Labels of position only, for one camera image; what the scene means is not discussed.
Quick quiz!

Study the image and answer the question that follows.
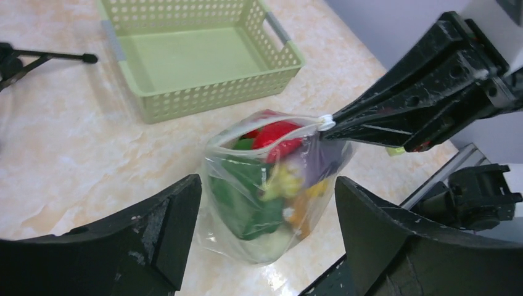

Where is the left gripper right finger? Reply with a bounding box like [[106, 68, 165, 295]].
[[335, 176, 522, 295]]

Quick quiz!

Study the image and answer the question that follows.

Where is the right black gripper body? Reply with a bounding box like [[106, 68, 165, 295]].
[[465, 18, 522, 119]]

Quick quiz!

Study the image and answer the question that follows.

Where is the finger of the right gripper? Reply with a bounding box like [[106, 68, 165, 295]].
[[334, 11, 482, 123], [321, 88, 496, 152]]

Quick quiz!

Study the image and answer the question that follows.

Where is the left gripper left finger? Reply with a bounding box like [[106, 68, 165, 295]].
[[1, 174, 202, 295]]

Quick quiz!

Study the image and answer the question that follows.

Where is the purple toy eggplant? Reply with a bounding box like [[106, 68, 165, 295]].
[[287, 136, 353, 188]]

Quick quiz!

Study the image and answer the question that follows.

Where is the green toy cabbage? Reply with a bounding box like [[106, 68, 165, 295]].
[[205, 139, 284, 241]]

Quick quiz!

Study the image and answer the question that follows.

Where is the yellow toy lemon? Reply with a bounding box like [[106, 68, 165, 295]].
[[260, 163, 305, 201]]

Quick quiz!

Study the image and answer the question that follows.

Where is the red toy chili pepper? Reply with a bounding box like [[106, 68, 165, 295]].
[[233, 120, 305, 164]]

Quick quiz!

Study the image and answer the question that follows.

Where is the clear zip top bag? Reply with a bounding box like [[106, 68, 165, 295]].
[[196, 110, 354, 265]]

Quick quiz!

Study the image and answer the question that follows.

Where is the orange toy ginger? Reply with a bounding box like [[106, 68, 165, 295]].
[[282, 179, 329, 240]]

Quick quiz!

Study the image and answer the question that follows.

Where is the small light green block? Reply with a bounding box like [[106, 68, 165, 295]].
[[385, 147, 406, 157]]

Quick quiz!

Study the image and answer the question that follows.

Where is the light green plastic basket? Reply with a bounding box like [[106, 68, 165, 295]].
[[97, 1, 305, 124]]

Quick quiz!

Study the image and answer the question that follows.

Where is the pink microphone on tripod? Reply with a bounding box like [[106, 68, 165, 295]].
[[1, 42, 99, 91]]

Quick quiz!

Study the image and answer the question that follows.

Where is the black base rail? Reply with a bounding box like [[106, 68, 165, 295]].
[[299, 254, 356, 296]]

